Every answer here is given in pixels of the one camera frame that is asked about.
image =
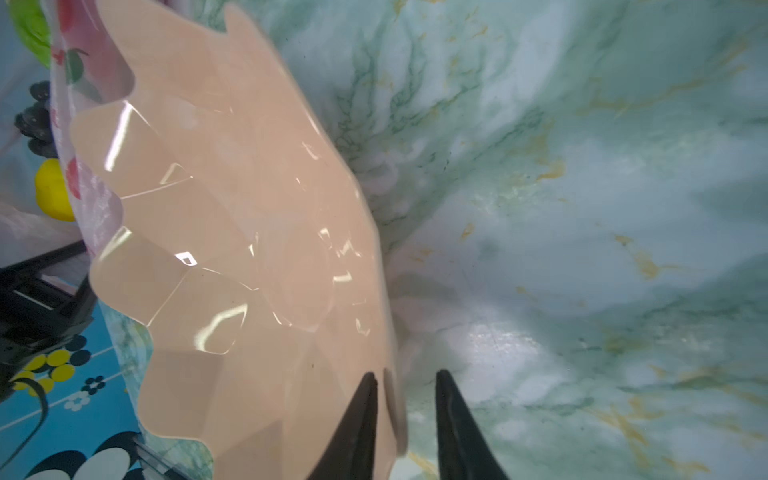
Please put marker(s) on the green fake lime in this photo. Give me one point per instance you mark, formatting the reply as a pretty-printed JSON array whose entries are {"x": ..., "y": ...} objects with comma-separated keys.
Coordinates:
[{"x": 30, "y": 24}]

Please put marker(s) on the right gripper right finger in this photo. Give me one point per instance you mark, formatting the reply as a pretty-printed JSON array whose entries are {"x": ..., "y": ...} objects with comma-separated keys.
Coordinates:
[{"x": 463, "y": 453}]

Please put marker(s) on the pink scalloped plastic plate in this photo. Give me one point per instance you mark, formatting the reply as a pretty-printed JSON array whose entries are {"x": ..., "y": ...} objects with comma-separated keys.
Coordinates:
[{"x": 246, "y": 248}]

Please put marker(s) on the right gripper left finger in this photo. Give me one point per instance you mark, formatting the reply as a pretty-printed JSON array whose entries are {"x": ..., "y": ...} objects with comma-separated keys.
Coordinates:
[{"x": 350, "y": 454}]

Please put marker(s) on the black fake grapes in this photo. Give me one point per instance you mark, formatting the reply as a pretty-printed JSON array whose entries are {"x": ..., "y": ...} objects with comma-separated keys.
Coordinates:
[{"x": 35, "y": 123}]

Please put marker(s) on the pink plastic bag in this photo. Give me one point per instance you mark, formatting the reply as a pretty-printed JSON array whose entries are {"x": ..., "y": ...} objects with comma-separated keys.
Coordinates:
[{"x": 86, "y": 71}]

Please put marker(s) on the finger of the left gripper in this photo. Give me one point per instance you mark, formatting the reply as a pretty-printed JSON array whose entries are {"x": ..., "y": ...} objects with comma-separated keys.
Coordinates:
[{"x": 37, "y": 316}]

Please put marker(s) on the yellow fake lemon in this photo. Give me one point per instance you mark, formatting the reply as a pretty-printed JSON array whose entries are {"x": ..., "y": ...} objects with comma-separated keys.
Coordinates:
[{"x": 51, "y": 191}]

